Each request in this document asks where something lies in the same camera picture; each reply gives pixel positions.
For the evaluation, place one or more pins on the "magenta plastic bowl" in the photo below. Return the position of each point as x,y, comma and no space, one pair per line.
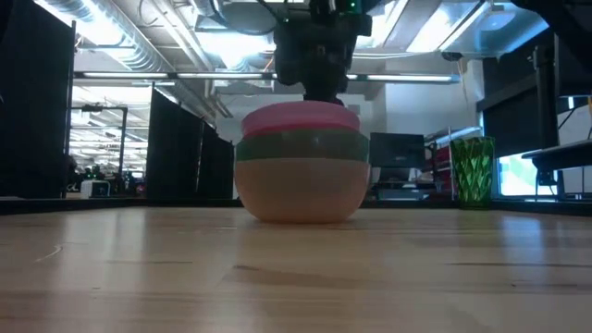
300,118

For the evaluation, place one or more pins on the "teal plastic bowl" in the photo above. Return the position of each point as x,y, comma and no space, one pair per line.
303,145

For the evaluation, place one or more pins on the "pale pink plastic bowl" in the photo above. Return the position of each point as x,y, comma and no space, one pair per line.
300,192

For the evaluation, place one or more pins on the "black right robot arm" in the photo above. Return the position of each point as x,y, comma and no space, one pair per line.
562,23

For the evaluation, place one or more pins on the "long led light bar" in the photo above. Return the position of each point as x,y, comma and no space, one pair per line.
402,77

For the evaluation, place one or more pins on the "black computer monitor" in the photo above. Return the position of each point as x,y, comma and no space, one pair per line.
397,150

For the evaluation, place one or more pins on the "red storage cabinet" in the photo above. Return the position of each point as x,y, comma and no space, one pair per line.
441,157

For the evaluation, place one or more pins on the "green faceted plastic cup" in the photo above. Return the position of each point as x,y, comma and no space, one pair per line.
472,171

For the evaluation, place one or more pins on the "black window screen panel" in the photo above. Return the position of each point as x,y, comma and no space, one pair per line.
522,120

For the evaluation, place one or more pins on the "dark desk top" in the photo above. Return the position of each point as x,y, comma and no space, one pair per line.
562,155

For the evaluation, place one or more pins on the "tall black panel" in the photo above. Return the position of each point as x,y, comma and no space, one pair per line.
34,115

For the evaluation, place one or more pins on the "black partition wall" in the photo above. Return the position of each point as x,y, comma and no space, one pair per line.
185,148

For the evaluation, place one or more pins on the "black gantry frame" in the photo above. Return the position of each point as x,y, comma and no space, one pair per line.
123,139

